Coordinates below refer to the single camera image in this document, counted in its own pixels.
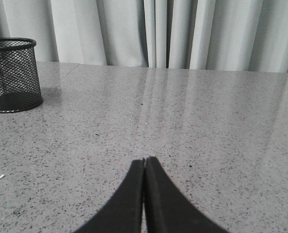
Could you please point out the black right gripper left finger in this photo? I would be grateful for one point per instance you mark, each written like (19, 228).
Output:
(123, 212)

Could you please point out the black mesh pen bucket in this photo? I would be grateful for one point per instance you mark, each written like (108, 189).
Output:
(19, 81)

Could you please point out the grey curtain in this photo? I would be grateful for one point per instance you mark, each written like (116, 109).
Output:
(234, 35)

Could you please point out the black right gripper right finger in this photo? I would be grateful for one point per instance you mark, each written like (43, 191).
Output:
(166, 208)

